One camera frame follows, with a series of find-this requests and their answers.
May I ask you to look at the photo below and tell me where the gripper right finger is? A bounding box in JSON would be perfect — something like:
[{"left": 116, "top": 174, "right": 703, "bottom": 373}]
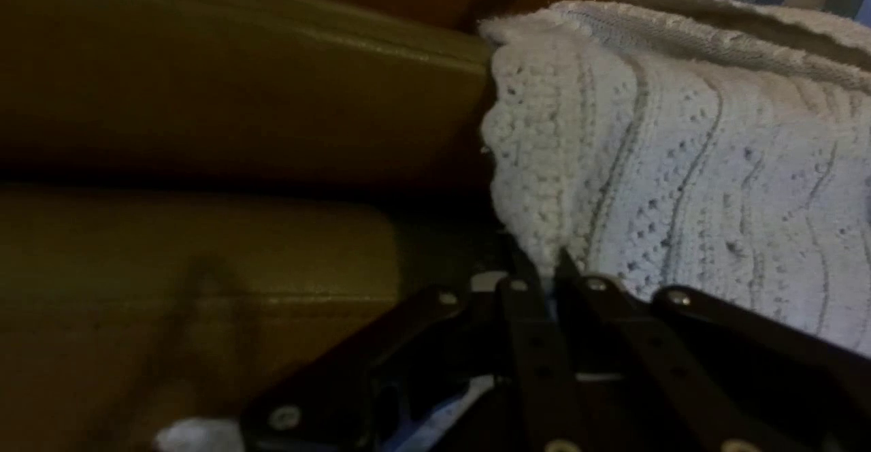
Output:
[{"left": 553, "top": 248, "right": 871, "bottom": 452}]

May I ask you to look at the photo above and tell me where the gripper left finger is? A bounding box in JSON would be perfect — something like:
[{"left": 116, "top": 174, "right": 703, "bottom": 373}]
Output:
[{"left": 240, "top": 234, "right": 587, "bottom": 452}]

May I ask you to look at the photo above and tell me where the brown leather couch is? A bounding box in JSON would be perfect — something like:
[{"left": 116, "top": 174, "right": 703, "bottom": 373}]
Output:
[{"left": 0, "top": 0, "right": 671, "bottom": 452}]

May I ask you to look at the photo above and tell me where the white knitted blanket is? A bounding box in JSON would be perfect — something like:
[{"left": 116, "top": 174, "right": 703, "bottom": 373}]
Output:
[{"left": 478, "top": 0, "right": 871, "bottom": 359}]

